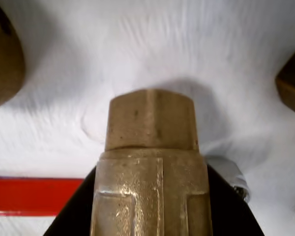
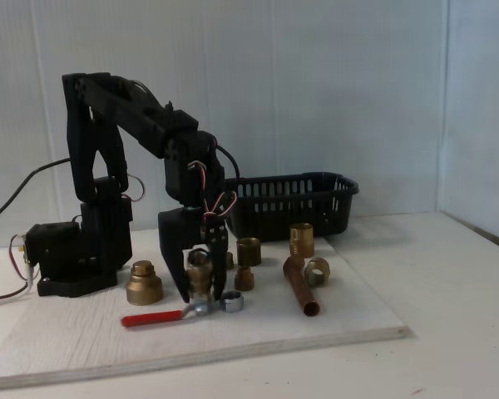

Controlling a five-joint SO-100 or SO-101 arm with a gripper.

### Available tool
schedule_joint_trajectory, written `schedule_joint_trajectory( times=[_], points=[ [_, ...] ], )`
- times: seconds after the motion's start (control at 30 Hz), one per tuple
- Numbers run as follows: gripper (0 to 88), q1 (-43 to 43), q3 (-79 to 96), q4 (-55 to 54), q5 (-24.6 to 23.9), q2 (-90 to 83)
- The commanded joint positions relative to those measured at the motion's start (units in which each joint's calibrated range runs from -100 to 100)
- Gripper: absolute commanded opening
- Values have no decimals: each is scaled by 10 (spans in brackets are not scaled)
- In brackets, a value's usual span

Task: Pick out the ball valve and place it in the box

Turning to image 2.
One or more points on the chrome cap nut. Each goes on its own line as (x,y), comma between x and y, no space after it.
(233,303)

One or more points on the small brass hex fitting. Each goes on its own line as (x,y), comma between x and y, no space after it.
(244,279)

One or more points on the tall brass threaded nipple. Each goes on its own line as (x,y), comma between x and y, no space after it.
(302,241)

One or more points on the white plywood board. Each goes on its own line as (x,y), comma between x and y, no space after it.
(191,341)

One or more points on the brass hex plug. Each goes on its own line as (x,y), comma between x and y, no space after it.
(230,261)

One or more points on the brass sleeve coupling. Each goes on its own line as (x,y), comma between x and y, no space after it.
(248,252)

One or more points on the black plastic slotted basket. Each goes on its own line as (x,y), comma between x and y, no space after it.
(291,224)

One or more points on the copper pipe piece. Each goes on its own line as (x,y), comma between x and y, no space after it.
(299,287)

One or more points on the large brass reducer fitting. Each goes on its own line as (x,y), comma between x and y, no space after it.
(144,289)

